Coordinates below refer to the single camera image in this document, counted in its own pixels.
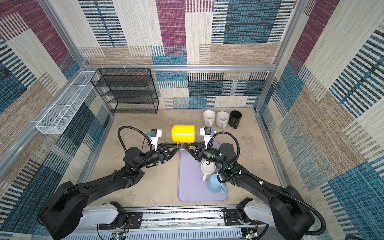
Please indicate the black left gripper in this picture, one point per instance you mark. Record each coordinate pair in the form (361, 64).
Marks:
(159, 155)

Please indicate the white speckled mug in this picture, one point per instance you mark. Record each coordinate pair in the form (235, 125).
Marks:
(222, 119)

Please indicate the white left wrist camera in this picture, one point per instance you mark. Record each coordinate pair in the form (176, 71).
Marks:
(154, 136)

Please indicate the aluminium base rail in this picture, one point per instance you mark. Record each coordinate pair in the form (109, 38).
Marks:
(216, 222)

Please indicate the lavender plastic tray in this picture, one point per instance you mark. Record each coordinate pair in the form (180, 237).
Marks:
(191, 188)

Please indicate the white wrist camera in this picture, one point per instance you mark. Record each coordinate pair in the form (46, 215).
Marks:
(207, 133)
(154, 136)

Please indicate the light blue mug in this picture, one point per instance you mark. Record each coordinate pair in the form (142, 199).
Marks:
(215, 186)

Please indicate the white mug dark rim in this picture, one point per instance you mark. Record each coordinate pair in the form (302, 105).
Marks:
(207, 169)

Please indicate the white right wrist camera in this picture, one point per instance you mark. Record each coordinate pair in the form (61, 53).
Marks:
(207, 133)

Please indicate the white tall mug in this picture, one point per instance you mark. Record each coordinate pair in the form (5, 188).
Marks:
(209, 117)

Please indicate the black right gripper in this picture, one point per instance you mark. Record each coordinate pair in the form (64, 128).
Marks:
(197, 154)

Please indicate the yellow mug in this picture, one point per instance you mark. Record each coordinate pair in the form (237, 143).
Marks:
(182, 134)

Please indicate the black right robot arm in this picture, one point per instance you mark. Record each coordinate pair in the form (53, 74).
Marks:
(285, 209)

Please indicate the black mug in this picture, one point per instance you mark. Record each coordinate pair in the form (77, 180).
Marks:
(235, 118)

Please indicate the white wire mesh basket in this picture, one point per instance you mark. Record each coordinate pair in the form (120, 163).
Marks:
(58, 117)

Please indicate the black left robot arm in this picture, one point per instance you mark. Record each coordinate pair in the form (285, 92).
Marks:
(70, 207)

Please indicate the black wire shelf rack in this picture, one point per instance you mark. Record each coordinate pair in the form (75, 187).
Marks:
(127, 91)

